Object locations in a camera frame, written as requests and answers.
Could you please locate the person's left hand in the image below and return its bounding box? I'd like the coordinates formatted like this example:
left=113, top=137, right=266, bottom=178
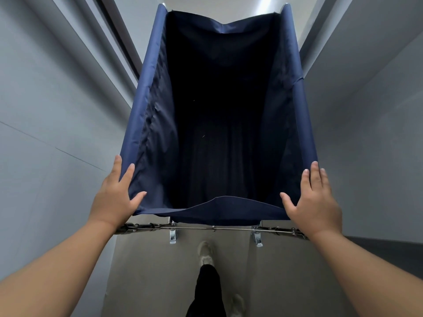
left=87, top=155, right=147, bottom=232

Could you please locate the person's right hand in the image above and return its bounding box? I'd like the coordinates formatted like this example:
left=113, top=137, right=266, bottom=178
left=280, top=161, right=343, bottom=240

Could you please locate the blue fabric cart bag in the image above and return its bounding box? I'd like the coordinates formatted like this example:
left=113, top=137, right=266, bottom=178
left=119, top=3, right=318, bottom=226

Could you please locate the person's left forearm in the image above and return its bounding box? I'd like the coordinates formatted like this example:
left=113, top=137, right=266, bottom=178
left=0, top=218, right=117, bottom=317

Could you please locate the person's right forearm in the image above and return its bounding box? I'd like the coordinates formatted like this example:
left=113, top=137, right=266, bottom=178
left=310, top=224, right=423, bottom=317

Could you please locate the white shoe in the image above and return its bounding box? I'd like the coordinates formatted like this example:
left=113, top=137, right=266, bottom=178
left=197, top=241, right=214, bottom=267
left=229, top=294, right=246, bottom=317

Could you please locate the person's black trouser leg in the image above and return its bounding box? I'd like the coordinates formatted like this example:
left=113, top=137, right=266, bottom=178
left=185, top=264, right=227, bottom=317

